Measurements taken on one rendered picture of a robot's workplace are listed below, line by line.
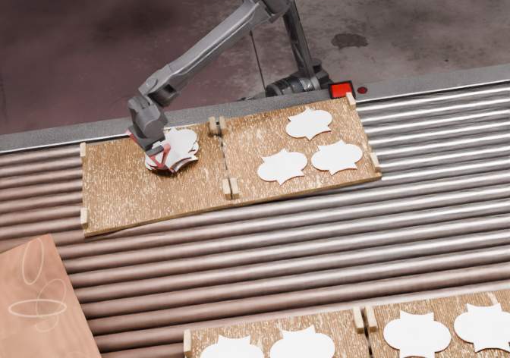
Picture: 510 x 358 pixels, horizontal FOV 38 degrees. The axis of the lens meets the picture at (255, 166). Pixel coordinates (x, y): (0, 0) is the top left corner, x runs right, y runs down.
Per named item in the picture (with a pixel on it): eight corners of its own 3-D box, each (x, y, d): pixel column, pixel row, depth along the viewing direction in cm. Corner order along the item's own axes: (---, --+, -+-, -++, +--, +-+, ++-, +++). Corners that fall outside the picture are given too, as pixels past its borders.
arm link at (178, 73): (284, -2, 194) (263, -28, 186) (293, 9, 190) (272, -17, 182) (160, 100, 201) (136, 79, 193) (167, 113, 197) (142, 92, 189)
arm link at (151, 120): (172, 90, 199) (152, 73, 193) (190, 113, 192) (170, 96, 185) (140, 121, 200) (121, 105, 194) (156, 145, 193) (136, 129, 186)
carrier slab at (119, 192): (83, 150, 223) (81, 146, 222) (215, 124, 225) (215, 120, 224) (84, 237, 198) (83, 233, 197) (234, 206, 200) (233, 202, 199)
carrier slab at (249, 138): (218, 124, 225) (218, 120, 224) (351, 99, 226) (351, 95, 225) (234, 207, 200) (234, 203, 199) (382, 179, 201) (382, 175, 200)
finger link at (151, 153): (155, 177, 202) (148, 152, 196) (143, 163, 207) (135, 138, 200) (176, 165, 205) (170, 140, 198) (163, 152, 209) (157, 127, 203)
